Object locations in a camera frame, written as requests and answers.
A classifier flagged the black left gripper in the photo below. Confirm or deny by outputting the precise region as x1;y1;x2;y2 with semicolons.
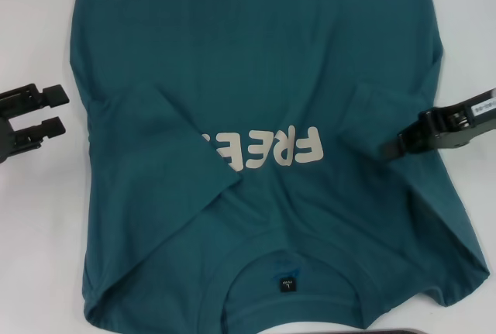
0;83;71;165

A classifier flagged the teal t-shirt with FREE print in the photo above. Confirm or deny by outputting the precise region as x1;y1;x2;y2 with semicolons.
71;0;496;334

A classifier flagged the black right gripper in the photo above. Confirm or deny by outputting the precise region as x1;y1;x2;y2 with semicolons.
377;87;496;163

